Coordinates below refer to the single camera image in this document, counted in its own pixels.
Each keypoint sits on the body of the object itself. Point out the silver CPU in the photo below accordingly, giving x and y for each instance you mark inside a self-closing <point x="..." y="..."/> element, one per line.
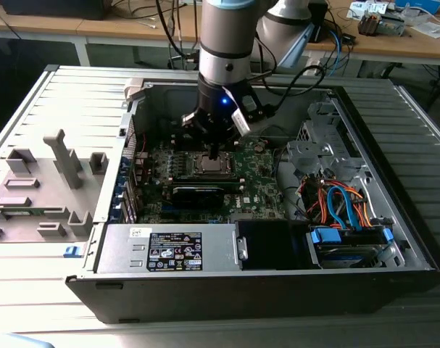
<point x="212" y="166"/>

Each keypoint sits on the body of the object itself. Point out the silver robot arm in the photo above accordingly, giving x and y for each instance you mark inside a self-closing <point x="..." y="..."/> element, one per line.
<point x="223" y="36"/>

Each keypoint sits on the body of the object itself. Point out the black RAM slot bank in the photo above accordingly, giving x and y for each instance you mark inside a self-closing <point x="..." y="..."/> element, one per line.
<point x="190" y="145"/>
<point x="232" y="186"/>

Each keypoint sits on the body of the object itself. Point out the CPU socket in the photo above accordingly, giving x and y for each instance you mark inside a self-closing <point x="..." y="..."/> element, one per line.
<point x="197" y="173"/>

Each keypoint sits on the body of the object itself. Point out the copper CPU cooler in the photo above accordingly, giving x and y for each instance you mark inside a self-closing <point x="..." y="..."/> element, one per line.
<point x="368" y="23"/>

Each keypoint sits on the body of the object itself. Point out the silver coin cell battery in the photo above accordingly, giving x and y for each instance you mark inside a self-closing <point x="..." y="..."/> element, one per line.
<point x="260" y="146"/>

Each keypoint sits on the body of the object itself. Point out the green motherboard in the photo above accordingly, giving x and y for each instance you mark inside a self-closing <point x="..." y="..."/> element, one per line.
<point x="259" y="174"/>

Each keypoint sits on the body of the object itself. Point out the black graphics card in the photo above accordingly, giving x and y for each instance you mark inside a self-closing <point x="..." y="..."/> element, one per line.
<point x="198" y="197"/>

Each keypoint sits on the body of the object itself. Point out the silver metal drive cage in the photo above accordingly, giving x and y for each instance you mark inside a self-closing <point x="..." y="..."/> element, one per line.
<point x="314" y="152"/>

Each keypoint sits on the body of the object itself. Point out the black upright box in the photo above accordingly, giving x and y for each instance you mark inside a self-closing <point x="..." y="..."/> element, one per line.
<point x="319" y="21"/>

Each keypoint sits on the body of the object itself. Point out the silver power supply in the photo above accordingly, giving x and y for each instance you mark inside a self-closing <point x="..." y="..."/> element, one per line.
<point x="114" y="250"/>

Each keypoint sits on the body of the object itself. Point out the hard disk in blue carrier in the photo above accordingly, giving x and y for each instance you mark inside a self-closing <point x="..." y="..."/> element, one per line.
<point x="328" y="237"/>

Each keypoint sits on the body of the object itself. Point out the black PC case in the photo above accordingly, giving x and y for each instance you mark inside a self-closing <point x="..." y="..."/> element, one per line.
<point x="205" y="297"/>

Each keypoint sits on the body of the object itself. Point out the grey parts rack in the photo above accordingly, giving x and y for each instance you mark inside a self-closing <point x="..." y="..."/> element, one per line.
<point x="53" y="203"/>

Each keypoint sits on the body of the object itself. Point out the blue case latch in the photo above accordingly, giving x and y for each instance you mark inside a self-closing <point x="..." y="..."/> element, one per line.
<point x="71" y="252"/>

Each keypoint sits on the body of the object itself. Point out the black box on desk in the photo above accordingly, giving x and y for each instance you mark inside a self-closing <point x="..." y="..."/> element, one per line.
<point x="53" y="9"/>

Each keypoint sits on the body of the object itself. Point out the wooden desk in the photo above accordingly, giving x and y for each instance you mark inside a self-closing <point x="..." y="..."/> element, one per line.
<point x="42" y="25"/>

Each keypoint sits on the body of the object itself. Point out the silver metal drive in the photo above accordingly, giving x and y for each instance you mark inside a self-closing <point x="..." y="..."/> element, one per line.
<point x="393" y="25"/>

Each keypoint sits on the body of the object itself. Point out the green RAM stick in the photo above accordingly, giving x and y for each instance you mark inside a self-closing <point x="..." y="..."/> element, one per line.
<point x="27" y="212"/>

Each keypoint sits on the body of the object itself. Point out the blue cardboard box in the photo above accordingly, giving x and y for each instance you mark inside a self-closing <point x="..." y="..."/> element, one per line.
<point x="419" y="5"/>

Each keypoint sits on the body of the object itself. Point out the pale blue blurred object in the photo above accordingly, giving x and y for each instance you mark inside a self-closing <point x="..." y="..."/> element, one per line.
<point x="16" y="342"/>

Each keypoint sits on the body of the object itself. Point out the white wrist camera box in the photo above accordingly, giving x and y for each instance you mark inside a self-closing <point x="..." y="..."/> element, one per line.
<point x="241" y="123"/>

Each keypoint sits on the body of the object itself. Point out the silver expansion bracket row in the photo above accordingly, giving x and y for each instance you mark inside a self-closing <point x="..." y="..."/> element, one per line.
<point x="132" y="143"/>

